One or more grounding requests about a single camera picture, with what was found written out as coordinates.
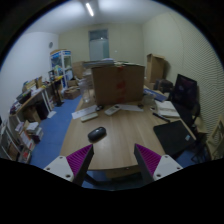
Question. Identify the open white notebook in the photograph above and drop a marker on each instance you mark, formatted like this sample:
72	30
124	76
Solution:
167	109

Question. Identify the white paper sheet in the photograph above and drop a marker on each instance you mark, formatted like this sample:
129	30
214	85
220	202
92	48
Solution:
84	112

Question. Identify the wooden side shelf desk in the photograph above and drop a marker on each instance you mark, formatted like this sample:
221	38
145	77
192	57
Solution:
34	105

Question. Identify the tall cardboard box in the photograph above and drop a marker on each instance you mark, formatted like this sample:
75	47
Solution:
155	67

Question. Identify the grey door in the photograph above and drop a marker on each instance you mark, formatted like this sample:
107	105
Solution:
98	44

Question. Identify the ceiling light tube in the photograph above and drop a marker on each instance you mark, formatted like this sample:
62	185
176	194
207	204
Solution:
89	8

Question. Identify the black computer mouse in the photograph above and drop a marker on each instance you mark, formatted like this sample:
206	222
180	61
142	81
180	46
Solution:
97	134

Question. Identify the black pen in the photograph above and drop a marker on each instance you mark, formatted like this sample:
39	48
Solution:
161	117

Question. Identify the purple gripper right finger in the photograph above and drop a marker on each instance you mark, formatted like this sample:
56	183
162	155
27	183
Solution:
153	167

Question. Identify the large cardboard box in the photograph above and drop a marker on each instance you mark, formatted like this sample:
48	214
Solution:
117	85

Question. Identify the white display cabinet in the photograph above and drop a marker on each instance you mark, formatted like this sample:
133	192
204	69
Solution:
61	63

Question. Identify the blue folder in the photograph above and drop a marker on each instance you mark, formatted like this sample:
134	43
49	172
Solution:
157	96

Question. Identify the low bookshelf with books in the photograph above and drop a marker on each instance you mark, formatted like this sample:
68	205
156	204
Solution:
18	145

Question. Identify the white paper under box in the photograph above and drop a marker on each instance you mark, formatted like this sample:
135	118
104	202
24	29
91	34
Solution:
130	108

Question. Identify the white remote control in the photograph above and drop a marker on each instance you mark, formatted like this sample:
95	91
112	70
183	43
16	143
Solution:
112	110

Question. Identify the black monitor screen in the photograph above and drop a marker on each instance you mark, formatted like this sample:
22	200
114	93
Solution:
185	92

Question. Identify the white flat keyboard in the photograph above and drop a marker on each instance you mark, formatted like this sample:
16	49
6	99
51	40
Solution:
89	117

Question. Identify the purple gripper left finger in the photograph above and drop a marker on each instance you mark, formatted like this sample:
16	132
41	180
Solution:
73	167

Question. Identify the cardboard box on floor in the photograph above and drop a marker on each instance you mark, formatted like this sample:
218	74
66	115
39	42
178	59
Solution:
71	93

